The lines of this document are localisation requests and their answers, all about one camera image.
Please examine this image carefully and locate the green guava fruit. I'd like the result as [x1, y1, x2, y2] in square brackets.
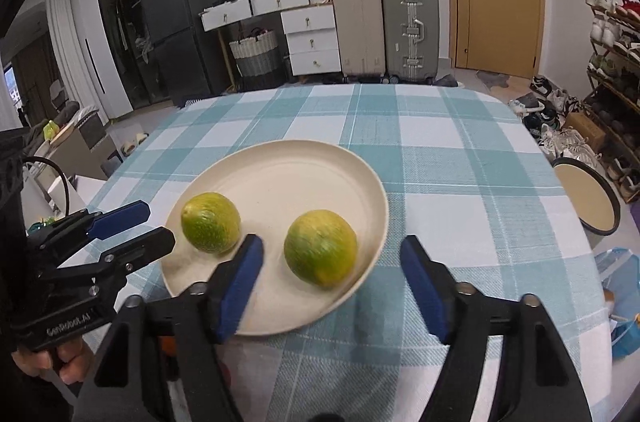
[180, 193, 241, 255]

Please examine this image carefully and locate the yellow-green guava fruit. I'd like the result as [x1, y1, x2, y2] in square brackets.
[283, 210, 358, 288]

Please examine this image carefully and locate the person's left hand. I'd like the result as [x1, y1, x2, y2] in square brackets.
[11, 338, 94, 385]

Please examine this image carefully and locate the cream round plate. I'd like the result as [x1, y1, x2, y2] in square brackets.
[160, 139, 390, 336]

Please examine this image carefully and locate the teal checkered tablecloth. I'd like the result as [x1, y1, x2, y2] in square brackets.
[90, 84, 612, 421]

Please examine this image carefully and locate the round stool black rim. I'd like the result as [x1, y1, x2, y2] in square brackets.
[551, 157, 620, 237]

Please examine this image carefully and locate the woven laundry basket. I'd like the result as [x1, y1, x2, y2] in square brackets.
[229, 28, 286, 92]

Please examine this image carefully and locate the black refrigerator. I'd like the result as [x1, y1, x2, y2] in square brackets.
[141, 0, 231, 107]

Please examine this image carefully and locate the white drawer desk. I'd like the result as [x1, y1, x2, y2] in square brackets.
[200, 0, 342, 78]

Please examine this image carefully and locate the wooden shoe rack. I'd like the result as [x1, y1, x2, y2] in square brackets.
[585, 0, 639, 203]

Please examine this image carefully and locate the beige hard suitcase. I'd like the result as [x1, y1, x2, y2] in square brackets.
[332, 0, 386, 78]

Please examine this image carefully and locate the silver aluminium suitcase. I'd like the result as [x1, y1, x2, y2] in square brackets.
[382, 0, 439, 83]

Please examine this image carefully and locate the black cable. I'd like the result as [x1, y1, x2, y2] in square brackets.
[22, 155, 72, 219]

